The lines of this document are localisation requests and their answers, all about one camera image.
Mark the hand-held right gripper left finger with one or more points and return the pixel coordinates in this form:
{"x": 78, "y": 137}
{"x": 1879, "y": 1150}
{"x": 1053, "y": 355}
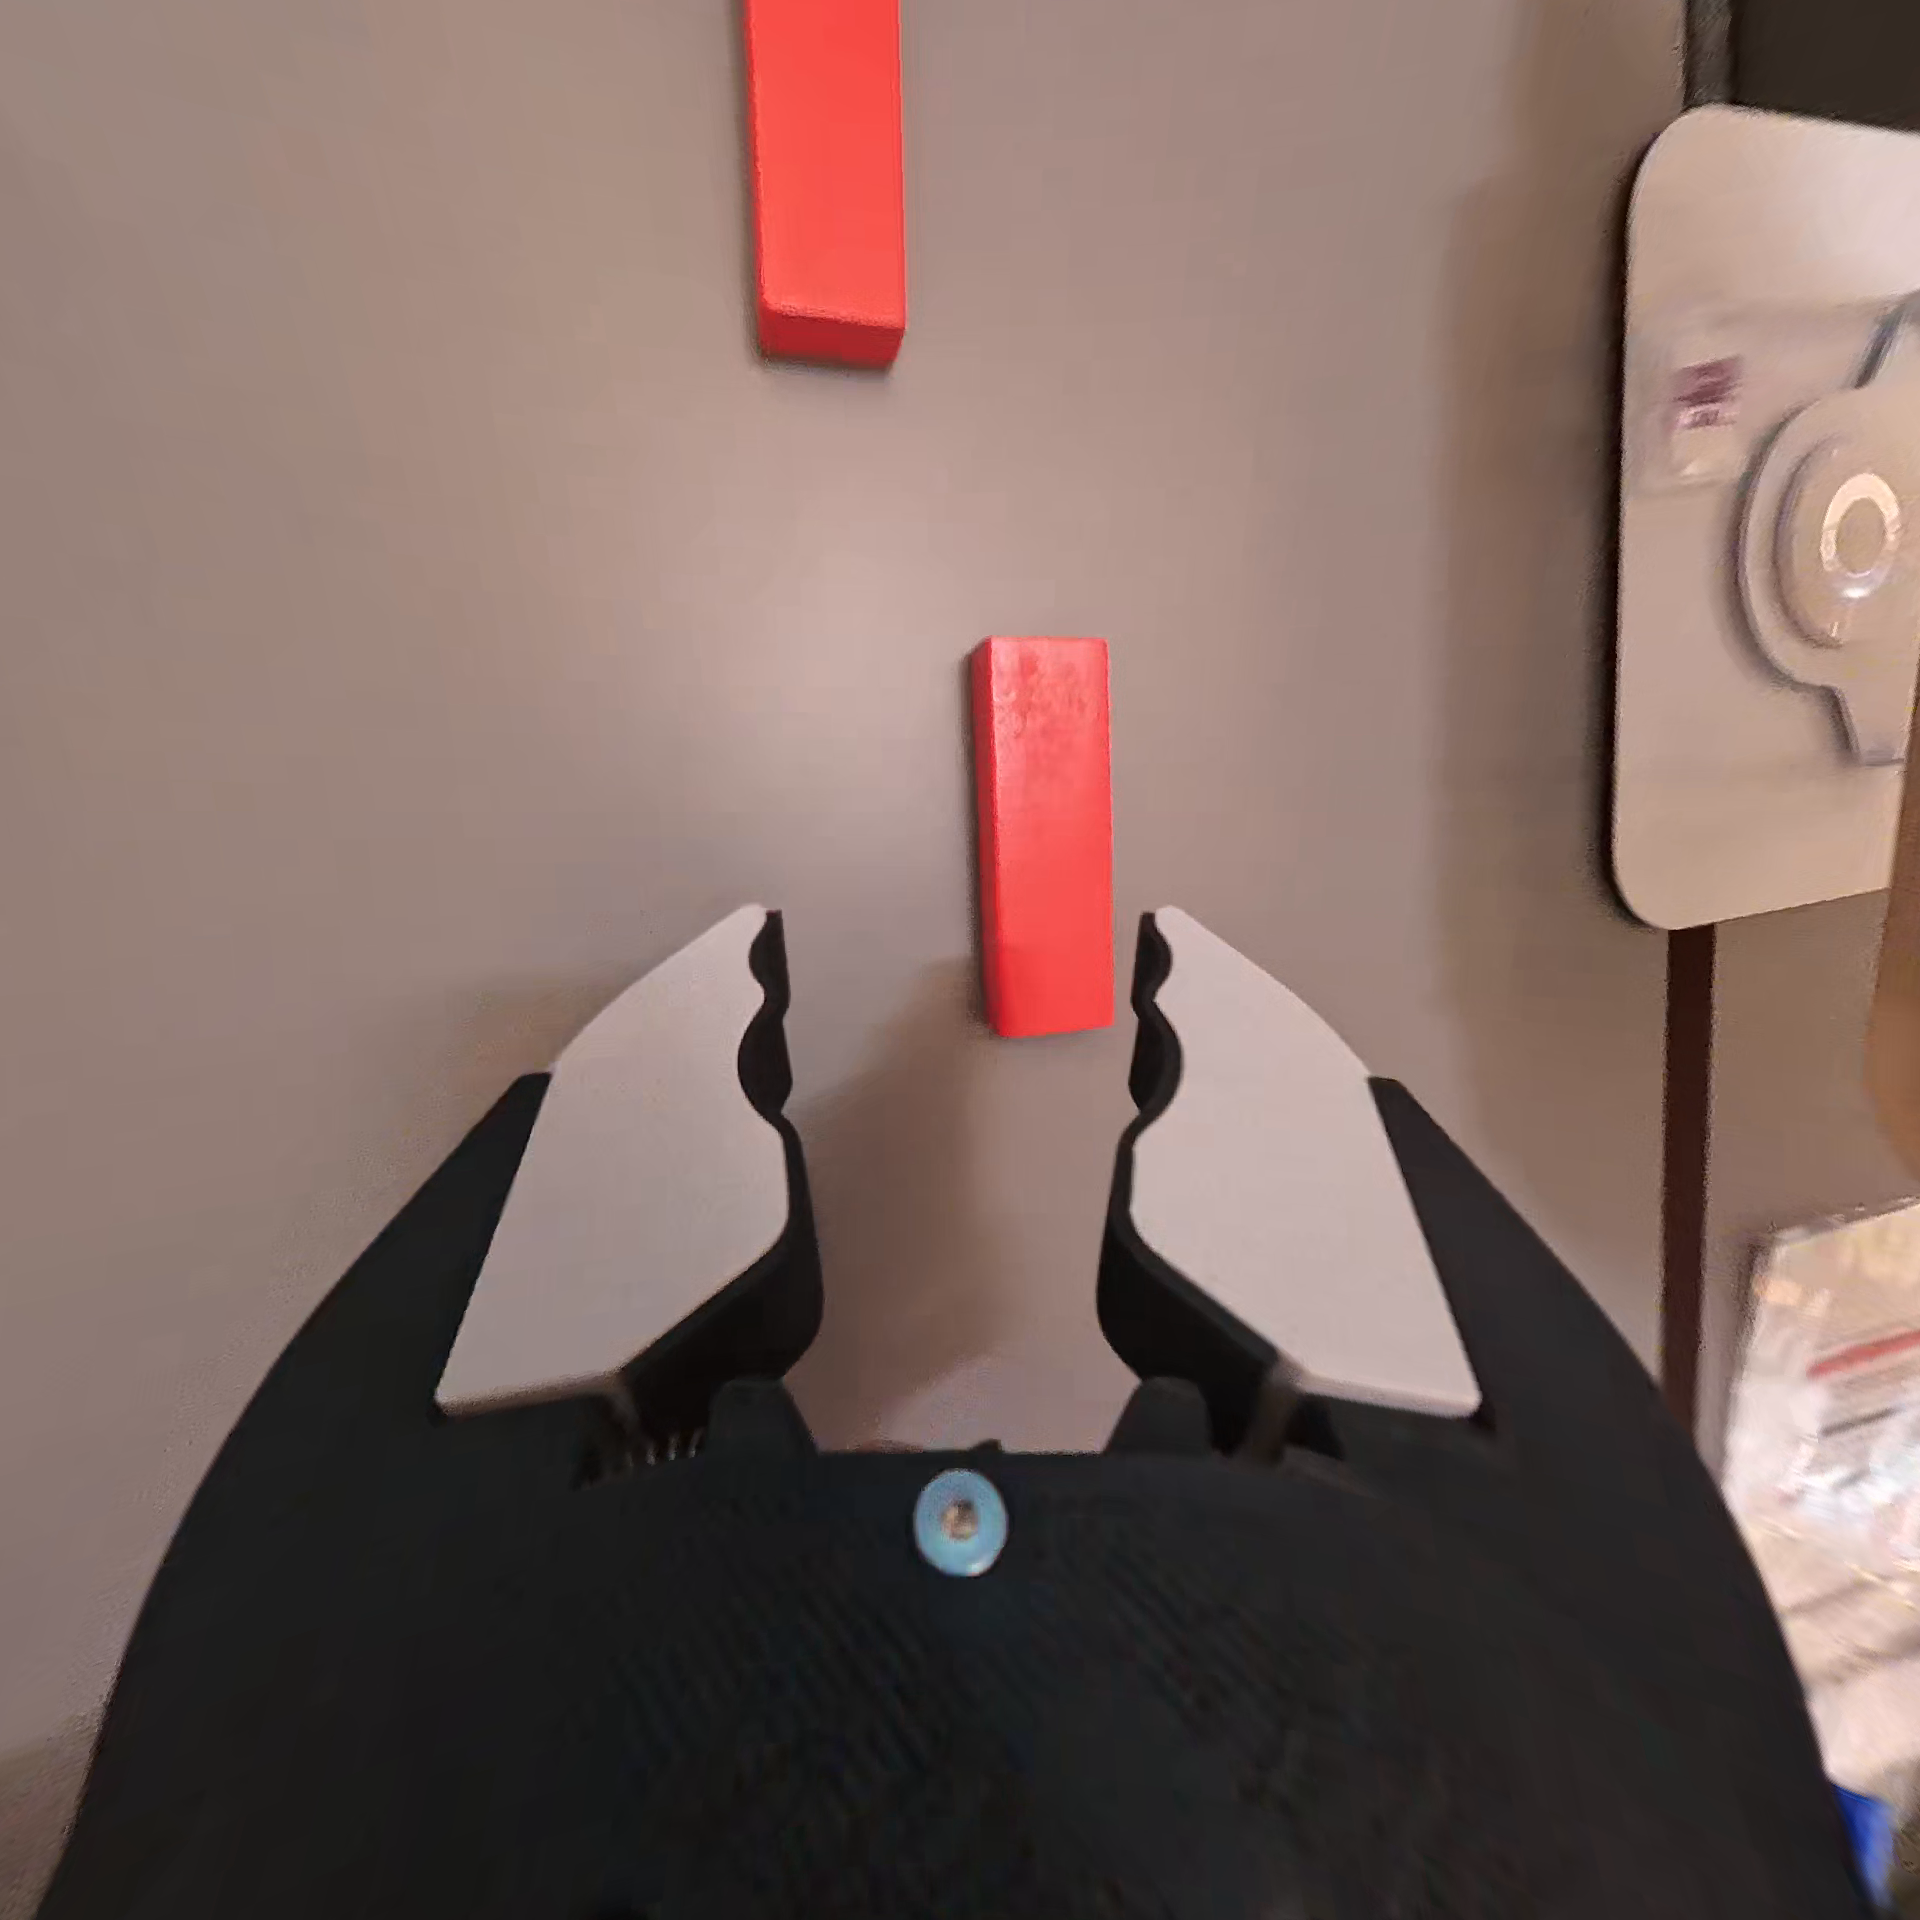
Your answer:
{"x": 645, "y": 1201}

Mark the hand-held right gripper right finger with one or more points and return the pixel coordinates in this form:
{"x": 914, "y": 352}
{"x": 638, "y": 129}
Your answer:
{"x": 1290, "y": 1215}

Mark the red wooden plank block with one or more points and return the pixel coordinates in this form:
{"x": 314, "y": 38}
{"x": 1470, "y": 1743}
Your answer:
{"x": 829, "y": 182}
{"x": 1045, "y": 840}

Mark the laminated paper sheet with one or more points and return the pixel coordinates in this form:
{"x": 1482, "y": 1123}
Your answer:
{"x": 1838, "y": 1470}

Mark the instruction sheet on stand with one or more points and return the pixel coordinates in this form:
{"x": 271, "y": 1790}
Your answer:
{"x": 1724, "y": 600}

